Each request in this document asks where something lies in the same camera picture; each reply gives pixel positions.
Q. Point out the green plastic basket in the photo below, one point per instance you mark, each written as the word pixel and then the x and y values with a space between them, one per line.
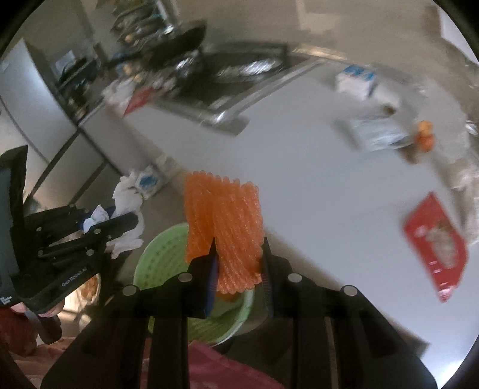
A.
pixel 161 254

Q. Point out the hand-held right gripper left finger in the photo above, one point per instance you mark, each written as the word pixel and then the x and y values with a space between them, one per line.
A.
pixel 211 284

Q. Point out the orange foam fruit net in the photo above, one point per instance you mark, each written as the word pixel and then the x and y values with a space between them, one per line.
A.
pixel 224 224

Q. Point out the pink clothing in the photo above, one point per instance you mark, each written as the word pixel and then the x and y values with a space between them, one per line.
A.
pixel 232 370

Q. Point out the person's left hand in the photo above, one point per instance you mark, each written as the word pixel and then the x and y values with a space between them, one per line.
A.
pixel 50 313

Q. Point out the white blue-printed plastic bag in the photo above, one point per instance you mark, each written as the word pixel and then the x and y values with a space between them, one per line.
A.
pixel 148 181

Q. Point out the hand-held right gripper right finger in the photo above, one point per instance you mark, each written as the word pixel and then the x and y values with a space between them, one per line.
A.
pixel 266 288

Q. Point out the white and blue packet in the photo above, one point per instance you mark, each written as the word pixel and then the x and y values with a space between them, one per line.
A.
pixel 355 82

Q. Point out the clear plastic packet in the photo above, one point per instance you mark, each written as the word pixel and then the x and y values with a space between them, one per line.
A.
pixel 378 132

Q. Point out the white tissue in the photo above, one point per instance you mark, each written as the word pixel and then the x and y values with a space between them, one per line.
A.
pixel 127 198

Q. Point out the red cloth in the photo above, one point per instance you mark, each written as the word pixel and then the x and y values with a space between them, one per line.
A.
pixel 138 101

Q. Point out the black cooktop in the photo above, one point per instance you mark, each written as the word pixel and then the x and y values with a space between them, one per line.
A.
pixel 232 71

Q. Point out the clear plastic wrap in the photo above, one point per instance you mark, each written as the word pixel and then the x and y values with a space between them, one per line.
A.
pixel 464 175

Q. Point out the orange peel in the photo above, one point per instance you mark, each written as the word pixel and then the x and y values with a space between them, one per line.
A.
pixel 424 138

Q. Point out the metal kitchen rack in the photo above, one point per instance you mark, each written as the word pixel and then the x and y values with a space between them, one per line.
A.
pixel 146 22

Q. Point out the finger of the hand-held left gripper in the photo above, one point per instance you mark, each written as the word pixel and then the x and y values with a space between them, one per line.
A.
pixel 116 224
pixel 60 222

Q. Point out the grey refrigerator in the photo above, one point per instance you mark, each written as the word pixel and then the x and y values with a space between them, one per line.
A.
pixel 26 104

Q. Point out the red snack packet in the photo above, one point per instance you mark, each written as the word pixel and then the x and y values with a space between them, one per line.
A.
pixel 430 239

